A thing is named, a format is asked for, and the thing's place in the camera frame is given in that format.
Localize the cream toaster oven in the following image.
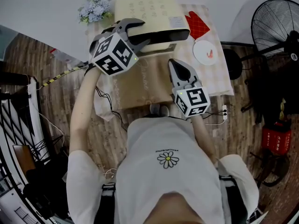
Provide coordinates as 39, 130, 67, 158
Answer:
114, 0, 190, 57

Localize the brown table runner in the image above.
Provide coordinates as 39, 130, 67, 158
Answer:
114, 55, 175, 109

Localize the table with checkered cloth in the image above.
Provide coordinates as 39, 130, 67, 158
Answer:
87, 3, 234, 122

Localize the pale blue flower bouquet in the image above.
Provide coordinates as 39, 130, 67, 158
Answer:
78, 0, 113, 24

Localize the grey shoe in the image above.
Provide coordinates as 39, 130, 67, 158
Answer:
149, 104, 170, 117

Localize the person's white daisy t-shirt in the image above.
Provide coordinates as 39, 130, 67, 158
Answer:
66, 117, 260, 224

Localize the black metal rack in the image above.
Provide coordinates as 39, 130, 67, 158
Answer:
0, 71, 51, 168

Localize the red fire equipment box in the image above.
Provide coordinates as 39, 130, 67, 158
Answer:
261, 122, 292, 155

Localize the black office chair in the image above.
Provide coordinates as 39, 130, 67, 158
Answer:
23, 153, 70, 219

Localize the person's face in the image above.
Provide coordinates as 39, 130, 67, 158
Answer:
142, 192, 204, 224

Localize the person's left forearm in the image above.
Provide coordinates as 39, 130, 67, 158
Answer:
69, 65, 103, 154

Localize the yellow black striped floor strip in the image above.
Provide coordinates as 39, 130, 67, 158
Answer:
43, 65, 88, 87

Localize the brown wooden board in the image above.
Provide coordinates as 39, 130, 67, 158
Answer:
13, 145, 36, 177

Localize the black harness strap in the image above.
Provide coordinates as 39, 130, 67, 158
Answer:
101, 182, 116, 224
218, 175, 248, 224

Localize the white round plate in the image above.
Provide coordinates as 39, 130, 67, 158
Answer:
192, 40, 219, 66

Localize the black floor fan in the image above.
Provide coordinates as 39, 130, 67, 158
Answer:
221, 0, 299, 80

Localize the red quilted oven mitt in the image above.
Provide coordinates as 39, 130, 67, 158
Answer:
184, 10, 211, 41

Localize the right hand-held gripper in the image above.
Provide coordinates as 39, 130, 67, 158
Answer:
168, 59, 211, 119

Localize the clear plastic bag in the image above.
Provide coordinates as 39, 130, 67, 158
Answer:
50, 48, 82, 66

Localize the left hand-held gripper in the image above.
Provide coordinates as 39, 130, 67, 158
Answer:
88, 18, 150, 76

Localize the person's right forearm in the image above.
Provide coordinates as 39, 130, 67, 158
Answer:
190, 114, 218, 163

